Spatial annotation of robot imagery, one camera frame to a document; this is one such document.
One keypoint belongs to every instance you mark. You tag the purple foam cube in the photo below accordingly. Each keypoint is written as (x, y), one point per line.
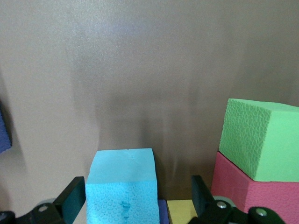
(4, 130)
(163, 212)

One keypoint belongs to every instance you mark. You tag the green foam cube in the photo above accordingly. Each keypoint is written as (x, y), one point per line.
(257, 140)

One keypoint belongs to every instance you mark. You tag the yellow foam cube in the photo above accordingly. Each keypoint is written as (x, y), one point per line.
(180, 210)

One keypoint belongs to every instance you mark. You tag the red foam cube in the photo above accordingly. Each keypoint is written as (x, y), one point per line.
(233, 182)

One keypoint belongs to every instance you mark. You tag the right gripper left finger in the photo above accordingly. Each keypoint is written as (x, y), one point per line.
(70, 198)

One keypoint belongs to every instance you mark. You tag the blue foam cube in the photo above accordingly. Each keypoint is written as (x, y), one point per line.
(121, 182)

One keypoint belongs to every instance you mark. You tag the brown table cover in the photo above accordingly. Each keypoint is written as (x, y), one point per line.
(140, 58)

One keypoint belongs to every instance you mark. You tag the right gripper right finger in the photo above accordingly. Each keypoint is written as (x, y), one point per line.
(203, 198)

